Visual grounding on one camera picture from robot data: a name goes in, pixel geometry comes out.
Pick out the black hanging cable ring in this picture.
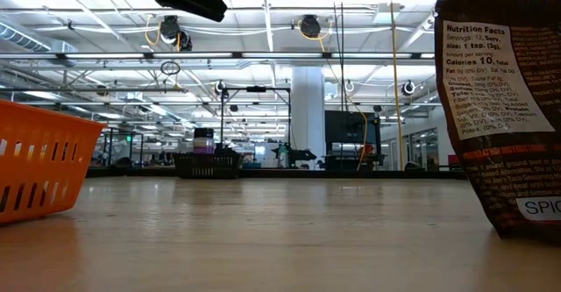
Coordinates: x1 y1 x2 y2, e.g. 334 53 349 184
160 60 181 76

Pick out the garlic powder jar purple label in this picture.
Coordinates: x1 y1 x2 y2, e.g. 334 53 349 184
193 127 216 155

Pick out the white column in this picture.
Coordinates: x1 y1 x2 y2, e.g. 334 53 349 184
290 66 326 170

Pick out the orange plastic basket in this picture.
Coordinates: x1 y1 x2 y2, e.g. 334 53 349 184
0 98 108 225

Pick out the black monitor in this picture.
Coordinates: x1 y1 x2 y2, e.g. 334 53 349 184
323 110 381 145

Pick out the black slotted plastic basket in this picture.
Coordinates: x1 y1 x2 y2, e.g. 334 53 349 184
172 147 244 180

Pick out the brown taco seasoning packet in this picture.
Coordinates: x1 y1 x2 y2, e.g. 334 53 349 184
433 0 561 243

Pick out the black metal frame rig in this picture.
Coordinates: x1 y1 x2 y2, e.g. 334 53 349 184
103 127 145 168
218 85 293 151

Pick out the silver air duct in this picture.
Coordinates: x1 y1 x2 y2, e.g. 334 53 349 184
0 19 78 54

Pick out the black hanging cable with loop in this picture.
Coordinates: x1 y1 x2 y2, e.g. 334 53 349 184
330 0 347 170

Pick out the black aluminium table frame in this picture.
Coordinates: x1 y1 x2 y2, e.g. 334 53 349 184
85 165 468 180

